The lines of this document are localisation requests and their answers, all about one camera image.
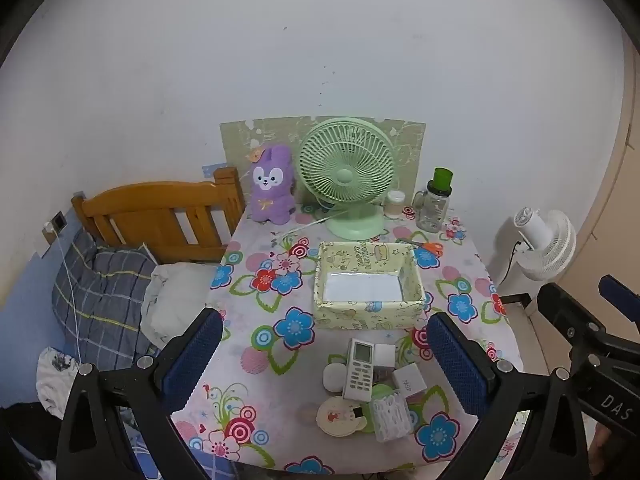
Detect cream round compact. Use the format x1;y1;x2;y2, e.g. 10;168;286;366
316;396;367;437

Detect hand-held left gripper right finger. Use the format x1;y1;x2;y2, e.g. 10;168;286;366
426;311;594;480

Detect white pillow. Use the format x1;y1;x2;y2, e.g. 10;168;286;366
140;262;221;348

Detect yellow patterned storage box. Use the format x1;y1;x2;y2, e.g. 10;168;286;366
313;241;426;332

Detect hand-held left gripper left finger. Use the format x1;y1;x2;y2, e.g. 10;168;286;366
55;306;224;480

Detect purple plush rabbit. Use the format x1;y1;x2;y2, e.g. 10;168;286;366
248;144;297;225

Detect white remote control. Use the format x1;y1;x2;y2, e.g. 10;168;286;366
343;338;376;402

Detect green patterned wall paper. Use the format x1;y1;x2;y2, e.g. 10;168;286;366
220;116;427;196

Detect grey plaid pillow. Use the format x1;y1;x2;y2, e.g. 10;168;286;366
51;230;161;366

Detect white charging cable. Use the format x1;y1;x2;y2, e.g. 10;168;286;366
44;227;83;363

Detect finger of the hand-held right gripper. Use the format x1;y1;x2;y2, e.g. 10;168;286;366
536;282;613;356
598;274;640;321

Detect crumpled white grey clothes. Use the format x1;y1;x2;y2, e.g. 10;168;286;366
37;347;83;418

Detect glass mug jar green lid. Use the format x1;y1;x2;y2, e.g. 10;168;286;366
411;167;454;233

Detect white oval device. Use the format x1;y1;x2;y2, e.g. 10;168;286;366
322;362;348;393

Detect white fan cable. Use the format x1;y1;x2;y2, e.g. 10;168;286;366
282;219;328;237

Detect white standing fan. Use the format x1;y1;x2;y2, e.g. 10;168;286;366
512;206;577;282

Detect green desk fan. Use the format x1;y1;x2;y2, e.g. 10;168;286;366
298;116;396;241

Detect black fan cable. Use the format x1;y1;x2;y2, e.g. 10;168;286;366
498;240;523;286

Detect white plug charger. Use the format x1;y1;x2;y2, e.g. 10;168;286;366
392;364;428;398

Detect floral tablecloth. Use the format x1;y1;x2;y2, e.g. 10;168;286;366
170;205;526;478

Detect wooden bed headboard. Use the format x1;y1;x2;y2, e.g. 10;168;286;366
71;166;246;265

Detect green round lid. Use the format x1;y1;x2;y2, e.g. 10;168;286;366
360;384;423;433

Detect orange scissors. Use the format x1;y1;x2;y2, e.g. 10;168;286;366
396;238;445;256

